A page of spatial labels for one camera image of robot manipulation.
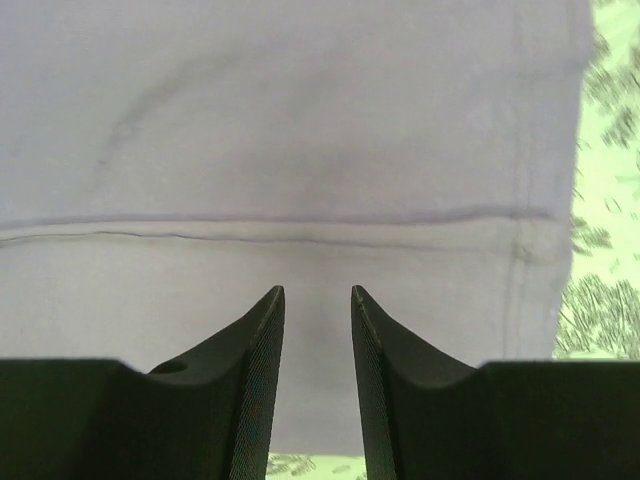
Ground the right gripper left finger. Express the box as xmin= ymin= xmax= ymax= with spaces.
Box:
xmin=1 ymin=286 xmax=285 ymax=480

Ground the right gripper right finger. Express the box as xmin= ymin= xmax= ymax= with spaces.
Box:
xmin=351 ymin=286 xmax=639 ymax=480

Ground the purple t shirt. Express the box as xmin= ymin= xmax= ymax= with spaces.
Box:
xmin=1 ymin=0 xmax=593 ymax=455

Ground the floral patterned table mat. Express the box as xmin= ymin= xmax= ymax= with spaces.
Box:
xmin=267 ymin=1 xmax=639 ymax=479

